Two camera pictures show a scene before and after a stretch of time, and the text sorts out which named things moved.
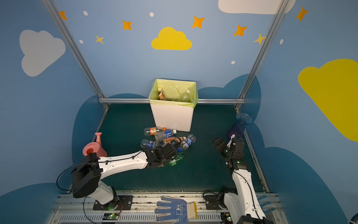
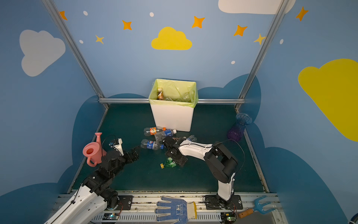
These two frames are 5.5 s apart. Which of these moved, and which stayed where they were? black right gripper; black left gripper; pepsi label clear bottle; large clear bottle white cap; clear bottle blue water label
Moved: black right gripper; black left gripper
Stayed: clear bottle blue water label; large clear bottle white cap; pepsi label clear bottle
